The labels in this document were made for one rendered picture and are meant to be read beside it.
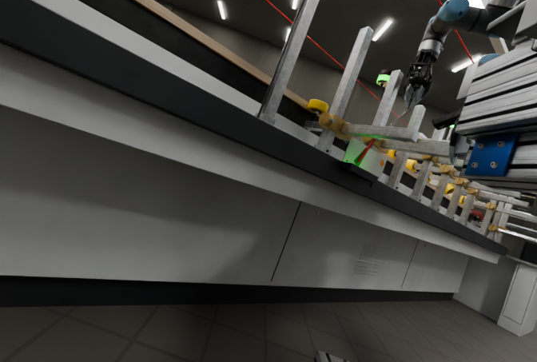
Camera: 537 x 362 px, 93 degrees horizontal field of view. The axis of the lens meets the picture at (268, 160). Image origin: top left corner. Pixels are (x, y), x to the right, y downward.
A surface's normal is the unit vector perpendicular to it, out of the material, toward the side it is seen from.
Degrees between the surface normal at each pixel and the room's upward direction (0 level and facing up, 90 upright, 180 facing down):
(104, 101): 90
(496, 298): 90
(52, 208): 90
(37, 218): 90
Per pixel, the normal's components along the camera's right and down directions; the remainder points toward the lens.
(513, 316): -0.76, -0.31
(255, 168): 0.55, 0.18
